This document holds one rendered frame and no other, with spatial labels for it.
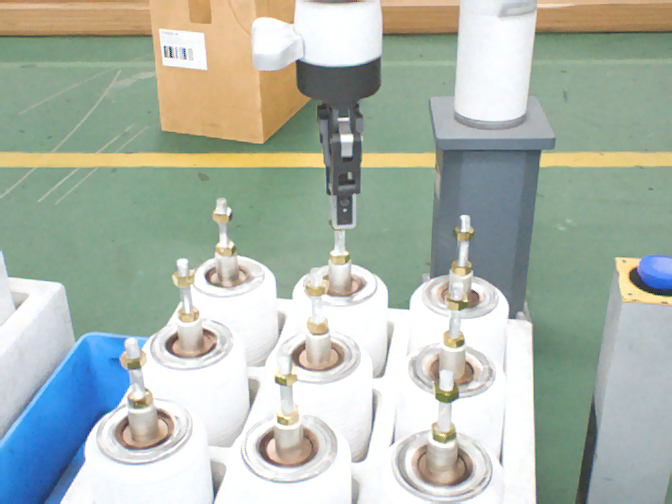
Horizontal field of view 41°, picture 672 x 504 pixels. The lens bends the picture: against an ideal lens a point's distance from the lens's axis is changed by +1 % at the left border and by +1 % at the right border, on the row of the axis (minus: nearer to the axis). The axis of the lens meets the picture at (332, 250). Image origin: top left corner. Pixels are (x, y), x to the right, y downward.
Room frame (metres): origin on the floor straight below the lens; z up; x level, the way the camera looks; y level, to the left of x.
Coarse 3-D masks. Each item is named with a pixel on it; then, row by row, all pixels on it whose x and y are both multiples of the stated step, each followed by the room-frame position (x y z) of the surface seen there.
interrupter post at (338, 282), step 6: (330, 264) 0.75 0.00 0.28; (336, 264) 0.75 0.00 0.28; (342, 264) 0.75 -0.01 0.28; (348, 264) 0.75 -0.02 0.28; (330, 270) 0.75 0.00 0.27; (336, 270) 0.75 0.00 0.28; (342, 270) 0.75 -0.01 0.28; (348, 270) 0.75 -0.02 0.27; (330, 276) 0.75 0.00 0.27; (336, 276) 0.75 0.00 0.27; (342, 276) 0.75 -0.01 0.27; (348, 276) 0.75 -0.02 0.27; (330, 282) 0.75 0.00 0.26; (336, 282) 0.75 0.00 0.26; (342, 282) 0.75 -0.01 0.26; (348, 282) 0.75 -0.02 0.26; (330, 288) 0.75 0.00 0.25; (336, 288) 0.75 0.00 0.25; (342, 288) 0.75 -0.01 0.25; (348, 288) 0.75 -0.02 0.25
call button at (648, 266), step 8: (648, 256) 0.67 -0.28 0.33; (656, 256) 0.67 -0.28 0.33; (664, 256) 0.67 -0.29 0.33; (640, 264) 0.66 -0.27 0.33; (648, 264) 0.66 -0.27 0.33; (656, 264) 0.66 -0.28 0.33; (664, 264) 0.66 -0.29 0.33; (640, 272) 0.65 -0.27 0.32; (648, 272) 0.65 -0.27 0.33; (656, 272) 0.65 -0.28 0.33; (664, 272) 0.64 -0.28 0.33; (648, 280) 0.64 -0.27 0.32; (656, 280) 0.64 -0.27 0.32; (664, 280) 0.64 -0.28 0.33; (664, 288) 0.64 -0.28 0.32
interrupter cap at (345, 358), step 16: (304, 336) 0.67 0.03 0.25; (336, 336) 0.67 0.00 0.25; (288, 352) 0.64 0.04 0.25; (304, 352) 0.65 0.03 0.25; (336, 352) 0.65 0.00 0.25; (352, 352) 0.64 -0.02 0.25; (304, 368) 0.62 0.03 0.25; (320, 368) 0.62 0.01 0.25; (336, 368) 0.62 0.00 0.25; (352, 368) 0.62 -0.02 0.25; (320, 384) 0.60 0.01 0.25
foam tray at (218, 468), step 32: (288, 320) 0.80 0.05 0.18; (512, 320) 0.79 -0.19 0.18; (512, 352) 0.74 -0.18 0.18; (256, 384) 0.70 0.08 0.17; (384, 384) 0.69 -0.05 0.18; (512, 384) 0.68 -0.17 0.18; (256, 416) 0.64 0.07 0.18; (384, 416) 0.64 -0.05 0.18; (512, 416) 0.64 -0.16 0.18; (224, 448) 0.60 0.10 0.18; (384, 448) 0.60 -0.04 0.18; (512, 448) 0.59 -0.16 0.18; (224, 480) 0.56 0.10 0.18; (352, 480) 0.56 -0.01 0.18; (512, 480) 0.56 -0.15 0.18
